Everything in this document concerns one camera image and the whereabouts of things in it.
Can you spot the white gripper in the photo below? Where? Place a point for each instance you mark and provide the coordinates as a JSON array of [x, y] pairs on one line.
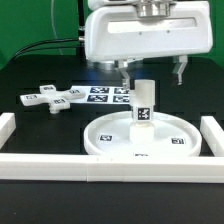
[[115, 30]]

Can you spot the white left fence bar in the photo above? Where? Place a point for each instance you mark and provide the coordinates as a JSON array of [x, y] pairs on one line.
[[7, 127]]

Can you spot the fiducial marker sheet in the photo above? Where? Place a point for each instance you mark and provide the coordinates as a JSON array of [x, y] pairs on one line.
[[102, 95]]

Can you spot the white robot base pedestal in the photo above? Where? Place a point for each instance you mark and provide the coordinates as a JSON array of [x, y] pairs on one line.
[[113, 65]]

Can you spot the white fence bar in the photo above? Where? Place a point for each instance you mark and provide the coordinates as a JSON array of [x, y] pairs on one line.
[[213, 135], [99, 168], [7, 127]]

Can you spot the white round table top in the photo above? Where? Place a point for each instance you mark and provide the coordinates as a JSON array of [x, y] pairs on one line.
[[116, 135]]

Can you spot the white front fence bar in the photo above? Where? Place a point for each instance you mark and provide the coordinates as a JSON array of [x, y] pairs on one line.
[[99, 168]]

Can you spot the white cross-shaped table base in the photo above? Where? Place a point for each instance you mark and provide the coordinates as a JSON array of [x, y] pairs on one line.
[[57, 100]]

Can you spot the black vertical pole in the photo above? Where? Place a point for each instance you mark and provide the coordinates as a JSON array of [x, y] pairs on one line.
[[82, 9]]

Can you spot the white right fence bar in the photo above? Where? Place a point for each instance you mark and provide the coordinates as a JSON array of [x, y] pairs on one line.
[[213, 135]]

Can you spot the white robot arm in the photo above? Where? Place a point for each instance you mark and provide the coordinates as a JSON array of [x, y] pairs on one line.
[[146, 5]]

